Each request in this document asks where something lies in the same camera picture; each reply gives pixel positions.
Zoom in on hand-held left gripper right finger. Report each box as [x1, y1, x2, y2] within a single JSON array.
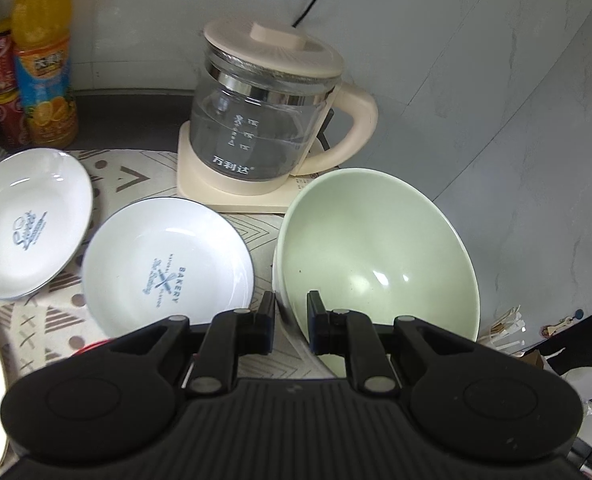
[[307, 290, 477, 393]]

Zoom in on glass kettle with cream lid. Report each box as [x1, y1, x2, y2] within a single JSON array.
[[188, 17, 379, 183]]

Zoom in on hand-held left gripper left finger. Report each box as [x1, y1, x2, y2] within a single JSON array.
[[108, 290, 277, 393]]

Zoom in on patterned table cloth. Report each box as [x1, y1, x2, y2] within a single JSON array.
[[0, 146, 341, 386]]

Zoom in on red bowl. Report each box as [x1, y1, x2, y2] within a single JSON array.
[[68, 339, 114, 358]]

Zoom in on cream kettle base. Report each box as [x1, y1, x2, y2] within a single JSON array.
[[177, 122, 344, 213]]

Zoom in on white plate crossed utensils print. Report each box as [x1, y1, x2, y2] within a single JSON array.
[[81, 197, 257, 346]]

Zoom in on white plate round blue print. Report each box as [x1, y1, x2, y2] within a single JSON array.
[[0, 147, 94, 302]]

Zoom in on white paper bags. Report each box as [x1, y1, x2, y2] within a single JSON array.
[[480, 305, 529, 357]]

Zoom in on pale green bowl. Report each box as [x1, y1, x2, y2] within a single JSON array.
[[273, 167, 481, 378]]

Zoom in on orange juice bottle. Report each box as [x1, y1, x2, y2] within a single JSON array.
[[12, 0, 79, 150]]

